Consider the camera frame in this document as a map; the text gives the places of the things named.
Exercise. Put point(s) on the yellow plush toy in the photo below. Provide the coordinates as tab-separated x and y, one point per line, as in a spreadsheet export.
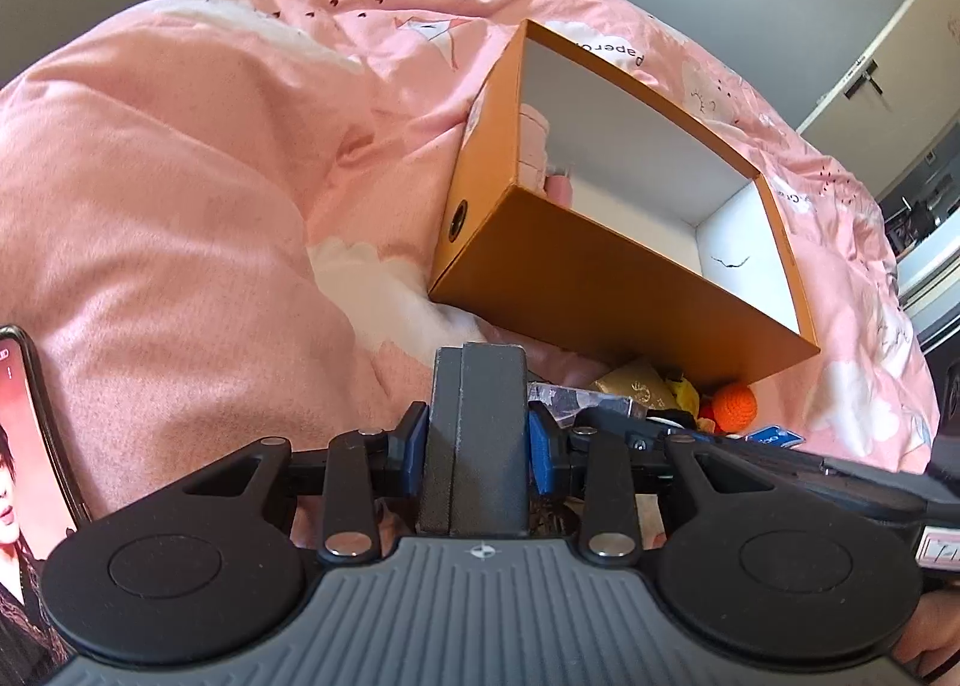
686	395

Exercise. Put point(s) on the pink ribbed object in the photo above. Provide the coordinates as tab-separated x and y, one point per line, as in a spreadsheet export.
534	146

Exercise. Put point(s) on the pink printed blanket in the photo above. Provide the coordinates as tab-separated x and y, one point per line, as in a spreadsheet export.
210	206

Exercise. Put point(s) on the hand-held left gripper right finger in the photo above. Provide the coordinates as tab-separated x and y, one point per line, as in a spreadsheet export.
541	453

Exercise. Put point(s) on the dark furniture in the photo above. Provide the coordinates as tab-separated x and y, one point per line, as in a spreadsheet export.
926	266

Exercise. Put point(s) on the orange cardboard box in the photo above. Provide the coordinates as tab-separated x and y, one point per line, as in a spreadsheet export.
600	258

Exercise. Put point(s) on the blue packet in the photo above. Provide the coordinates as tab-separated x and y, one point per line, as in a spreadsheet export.
776	437

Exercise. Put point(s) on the dark grey rectangular box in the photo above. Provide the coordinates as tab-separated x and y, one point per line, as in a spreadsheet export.
480	442

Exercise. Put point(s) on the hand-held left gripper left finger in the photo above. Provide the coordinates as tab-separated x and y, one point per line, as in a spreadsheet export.
414	440

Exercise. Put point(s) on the person's right forearm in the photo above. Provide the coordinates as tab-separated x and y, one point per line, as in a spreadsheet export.
930	637

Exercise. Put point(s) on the gold patterned box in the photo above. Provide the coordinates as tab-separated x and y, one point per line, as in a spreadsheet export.
634	384

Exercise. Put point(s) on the orange crochet ball toy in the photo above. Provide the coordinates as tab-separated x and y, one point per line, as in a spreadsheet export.
731	407

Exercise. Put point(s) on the black smartphone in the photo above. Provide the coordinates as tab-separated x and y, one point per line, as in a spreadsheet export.
34	506

